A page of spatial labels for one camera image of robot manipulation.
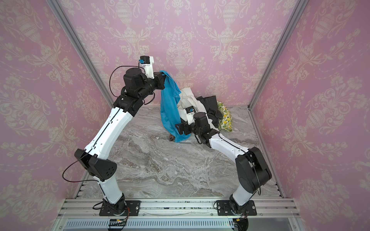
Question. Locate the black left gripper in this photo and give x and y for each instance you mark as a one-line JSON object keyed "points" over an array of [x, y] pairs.
{"points": [[158, 80]]}

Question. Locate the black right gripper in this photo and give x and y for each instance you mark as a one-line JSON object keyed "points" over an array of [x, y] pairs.
{"points": [[179, 128]]}

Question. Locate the teal blue cloth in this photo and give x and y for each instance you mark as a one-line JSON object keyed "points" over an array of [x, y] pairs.
{"points": [[170, 97]]}

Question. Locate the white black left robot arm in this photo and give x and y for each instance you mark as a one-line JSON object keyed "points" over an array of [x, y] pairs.
{"points": [[94, 157]]}

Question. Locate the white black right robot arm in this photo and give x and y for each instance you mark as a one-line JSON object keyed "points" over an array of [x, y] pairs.
{"points": [[252, 168]]}

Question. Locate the white cloth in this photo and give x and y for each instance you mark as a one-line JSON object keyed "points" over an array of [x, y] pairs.
{"points": [[187, 99]]}

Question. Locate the black cloth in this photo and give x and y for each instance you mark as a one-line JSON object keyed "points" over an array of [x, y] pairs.
{"points": [[211, 106]]}

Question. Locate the yellow green floral cloth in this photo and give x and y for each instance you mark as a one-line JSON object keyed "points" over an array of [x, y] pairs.
{"points": [[225, 123]]}

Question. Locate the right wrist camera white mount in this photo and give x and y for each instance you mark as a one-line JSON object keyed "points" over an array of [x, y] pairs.
{"points": [[190, 111]]}

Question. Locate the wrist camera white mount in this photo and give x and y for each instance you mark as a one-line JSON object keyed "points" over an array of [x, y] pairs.
{"points": [[146, 62], [190, 111]]}

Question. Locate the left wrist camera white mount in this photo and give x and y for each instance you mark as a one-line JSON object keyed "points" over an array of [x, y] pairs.
{"points": [[146, 62]]}

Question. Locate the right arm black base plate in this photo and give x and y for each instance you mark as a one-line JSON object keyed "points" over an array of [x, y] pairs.
{"points": [[231, 208]]}

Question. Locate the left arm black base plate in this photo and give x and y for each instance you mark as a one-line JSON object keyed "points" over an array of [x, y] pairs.
{"points": [[129, 208]]}

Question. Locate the aluminium corner post left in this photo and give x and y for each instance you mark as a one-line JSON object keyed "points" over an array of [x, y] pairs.
{"points": [[57, 9]]}

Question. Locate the aluminium corner post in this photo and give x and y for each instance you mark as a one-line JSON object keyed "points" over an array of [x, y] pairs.
{"points": [[286, 34], [57, 9]]}

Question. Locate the aluminium front rail frame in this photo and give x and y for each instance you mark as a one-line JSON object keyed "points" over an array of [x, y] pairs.
{"points": [[180, 214]]}

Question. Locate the aluminium corner post right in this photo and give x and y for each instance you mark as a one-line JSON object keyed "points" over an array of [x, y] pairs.
{"points": [[286, 34]]}

